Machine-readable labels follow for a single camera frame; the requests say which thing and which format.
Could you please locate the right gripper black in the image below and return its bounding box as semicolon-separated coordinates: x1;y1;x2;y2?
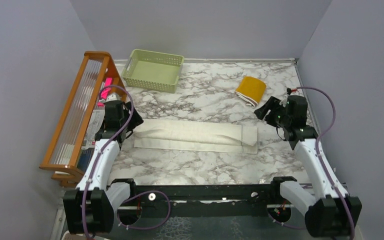
254;96;291;129

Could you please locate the white towel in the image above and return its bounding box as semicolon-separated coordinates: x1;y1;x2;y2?
133;119;258;154

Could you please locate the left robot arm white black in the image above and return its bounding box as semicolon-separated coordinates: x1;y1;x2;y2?
63;100;144;235

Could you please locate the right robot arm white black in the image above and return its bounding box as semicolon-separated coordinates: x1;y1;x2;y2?
254;95;362;238

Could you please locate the pink plastic clip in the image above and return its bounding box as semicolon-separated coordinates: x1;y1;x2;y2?
97;77;113;107

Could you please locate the yellow folded towel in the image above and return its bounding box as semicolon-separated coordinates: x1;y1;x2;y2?
235;76;267;108

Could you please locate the wooden rack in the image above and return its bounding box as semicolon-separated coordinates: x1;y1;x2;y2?
39;51;124;188

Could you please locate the green plastic basket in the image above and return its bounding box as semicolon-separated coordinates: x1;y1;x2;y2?
121;49;185;94

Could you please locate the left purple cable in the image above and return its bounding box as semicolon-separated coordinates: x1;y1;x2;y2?
81;85;135;239

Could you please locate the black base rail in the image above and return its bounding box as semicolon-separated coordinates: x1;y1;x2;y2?
105;183;302;220

